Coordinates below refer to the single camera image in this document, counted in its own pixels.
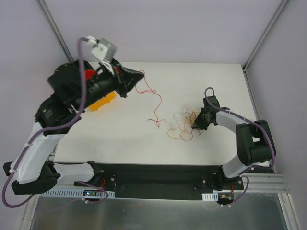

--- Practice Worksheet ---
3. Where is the yellow cable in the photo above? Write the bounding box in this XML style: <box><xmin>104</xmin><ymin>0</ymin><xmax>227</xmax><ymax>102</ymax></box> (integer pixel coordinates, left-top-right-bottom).
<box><xmin>179</xmin><ymin>104</ymin><xmax>202</xmax><ymax>125</ymax></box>

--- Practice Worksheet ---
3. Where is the orange cable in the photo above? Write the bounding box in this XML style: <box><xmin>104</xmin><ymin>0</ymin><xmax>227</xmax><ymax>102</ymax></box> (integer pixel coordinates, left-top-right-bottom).
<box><xmin>167</xmin><ymin>119</ymin><xmax>202</xmax><ymax>142</ymax></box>

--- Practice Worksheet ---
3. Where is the red cable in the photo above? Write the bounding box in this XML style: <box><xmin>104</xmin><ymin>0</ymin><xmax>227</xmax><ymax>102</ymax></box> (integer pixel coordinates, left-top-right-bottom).
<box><xmin>134</xmin><ymin>69</ymin><xmax>168</xmax><ymax>130</ymax></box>

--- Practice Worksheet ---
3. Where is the white cable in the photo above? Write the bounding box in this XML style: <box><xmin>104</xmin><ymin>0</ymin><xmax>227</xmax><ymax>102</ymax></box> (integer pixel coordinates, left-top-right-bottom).
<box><xmin>167</xmin><ymin>111</ymin><xmax>187</xmax><ymax>129</ymax></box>

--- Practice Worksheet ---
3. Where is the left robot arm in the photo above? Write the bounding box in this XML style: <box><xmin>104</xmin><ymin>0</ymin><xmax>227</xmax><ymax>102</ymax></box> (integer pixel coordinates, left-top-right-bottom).
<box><xmin>3</xmin><ymin>60</ymin><xmax>144</xmax><ymax>195</ymax></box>

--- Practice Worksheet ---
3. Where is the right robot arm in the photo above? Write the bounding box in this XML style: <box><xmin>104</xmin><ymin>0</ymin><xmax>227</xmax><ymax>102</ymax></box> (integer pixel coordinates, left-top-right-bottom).
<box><xmin>191</xmin><ymin>96</ymin><xmax>276</xmax><ymax>189</ymax></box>

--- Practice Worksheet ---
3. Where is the yellow bin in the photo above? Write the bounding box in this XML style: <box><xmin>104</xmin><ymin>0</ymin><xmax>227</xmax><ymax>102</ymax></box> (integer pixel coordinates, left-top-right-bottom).
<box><xmin>89</xmin><ymin>92</ymin><xmax>116</xmax><ymax>111</ymax></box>

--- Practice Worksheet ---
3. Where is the red bin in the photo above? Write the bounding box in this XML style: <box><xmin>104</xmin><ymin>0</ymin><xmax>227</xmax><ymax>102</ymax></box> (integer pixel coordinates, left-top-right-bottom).
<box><xmin>85</xmin><ymin>69</ymin><xmax>96</xmax><ymax>80</ymax></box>

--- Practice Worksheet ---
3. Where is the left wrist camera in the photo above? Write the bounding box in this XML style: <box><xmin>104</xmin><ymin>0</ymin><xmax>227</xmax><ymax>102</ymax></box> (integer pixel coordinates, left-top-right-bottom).
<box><xmin>86</xmin><ymin>36</ymin><xmax>117</xmax><ymax>63</ymax></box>

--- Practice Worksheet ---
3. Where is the right cable duct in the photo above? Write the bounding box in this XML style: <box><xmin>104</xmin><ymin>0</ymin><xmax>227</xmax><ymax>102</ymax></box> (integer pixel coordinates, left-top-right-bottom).
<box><xmin>201</xmin><ymin>192</ymin><xmax>234</xmax><ymax>202</ymax></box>

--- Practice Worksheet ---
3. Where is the cable duct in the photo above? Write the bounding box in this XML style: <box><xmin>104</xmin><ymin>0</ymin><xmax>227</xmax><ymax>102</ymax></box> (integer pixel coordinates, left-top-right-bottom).
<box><xmin>201</xmin><ymin>192</ymin><xmax>234</xmax><ymax>202</ymax></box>
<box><xmin>41</xmin><ymin>188</ymin><xmax>106</xmax><ymax>199</ymax></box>

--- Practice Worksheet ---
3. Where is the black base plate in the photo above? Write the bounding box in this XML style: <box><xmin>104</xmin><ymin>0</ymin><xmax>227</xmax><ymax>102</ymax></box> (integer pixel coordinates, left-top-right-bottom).
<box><xmin>85</xmin><ymin>161</ymin><xmax>244</xmax><ymax>200</ymax></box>

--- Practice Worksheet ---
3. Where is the left aluminium frame post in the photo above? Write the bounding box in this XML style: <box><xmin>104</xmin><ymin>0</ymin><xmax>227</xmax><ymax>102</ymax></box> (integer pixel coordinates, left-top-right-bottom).
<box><xmin>36</xmin><ymin>0</ymin><xmax>74</xmax><ymax>63</ymax></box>

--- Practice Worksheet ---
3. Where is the aluminium frame post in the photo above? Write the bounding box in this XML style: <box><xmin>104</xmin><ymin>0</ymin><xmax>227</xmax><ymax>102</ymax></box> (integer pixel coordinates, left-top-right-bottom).
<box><xmin>36</xmin><ymin>0</ymin><xmax>74</xmax><ymax>63</ymax></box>
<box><xmin>242</xmin><ymin>0</ymin><xmax>291</xmax><ymax>72</ymax></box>

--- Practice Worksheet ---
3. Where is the left cable duct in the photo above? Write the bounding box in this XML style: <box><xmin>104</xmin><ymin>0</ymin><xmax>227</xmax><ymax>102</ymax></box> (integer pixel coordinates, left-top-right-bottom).
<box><xmin>41</xmin><ymin>188</ymin><xmax>106</xmax><ymax>199</ymax></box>

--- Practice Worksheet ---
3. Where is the right aluminium frame post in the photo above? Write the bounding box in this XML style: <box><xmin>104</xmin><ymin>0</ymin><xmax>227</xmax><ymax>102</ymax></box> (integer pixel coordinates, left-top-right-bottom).
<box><xmin>242</xmin><ymin>0</ymin><xmax>291</xmax><ymax>72</ymax></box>

